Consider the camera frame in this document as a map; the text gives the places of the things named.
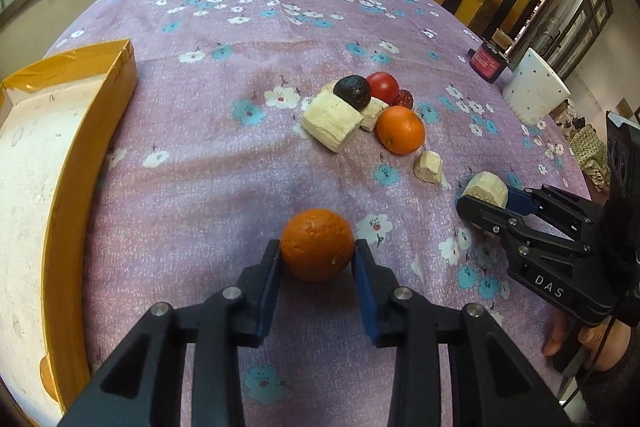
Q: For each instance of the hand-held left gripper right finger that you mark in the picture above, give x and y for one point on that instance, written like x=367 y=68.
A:
x=362 y=297

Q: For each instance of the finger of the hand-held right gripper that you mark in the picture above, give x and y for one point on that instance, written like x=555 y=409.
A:
x=522 y=201
x=480 y=212

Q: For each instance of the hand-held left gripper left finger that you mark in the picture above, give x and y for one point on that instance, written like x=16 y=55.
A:
x=270 y=287

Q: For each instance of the orange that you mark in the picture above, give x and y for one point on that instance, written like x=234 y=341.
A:
x=400 y=132
x=315 y=242

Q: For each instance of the small red fruit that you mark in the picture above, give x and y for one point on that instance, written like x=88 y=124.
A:
x=404 y=98

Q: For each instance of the red tomato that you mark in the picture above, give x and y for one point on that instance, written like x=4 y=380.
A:
x=384 y=86

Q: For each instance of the large peeled banana piece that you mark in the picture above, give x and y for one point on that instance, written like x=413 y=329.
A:
x=330 y=122

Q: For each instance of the dark avocado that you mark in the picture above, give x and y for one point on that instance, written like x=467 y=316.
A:
x=352 y=92

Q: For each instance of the yellow cardboard box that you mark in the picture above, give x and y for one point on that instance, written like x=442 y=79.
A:
x=30 y=157

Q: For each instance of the person's right forearm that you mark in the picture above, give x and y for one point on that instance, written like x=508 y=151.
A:
x=610 y=382

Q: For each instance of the person's right hand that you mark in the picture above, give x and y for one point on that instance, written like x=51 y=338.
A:
x=554 y=337

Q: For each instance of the patterned cushion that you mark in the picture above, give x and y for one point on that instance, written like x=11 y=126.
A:
x=592 y=154

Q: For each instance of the white dotted cup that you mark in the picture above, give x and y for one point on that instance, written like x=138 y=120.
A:
x=532 y=84

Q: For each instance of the purple floral bedsheet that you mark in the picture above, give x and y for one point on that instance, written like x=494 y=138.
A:
x=200 y=187

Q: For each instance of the red jar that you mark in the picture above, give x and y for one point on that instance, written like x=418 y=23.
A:
x=487 y=62

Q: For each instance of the glass door cabinet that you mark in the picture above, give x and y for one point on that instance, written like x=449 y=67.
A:
x=585 y=7

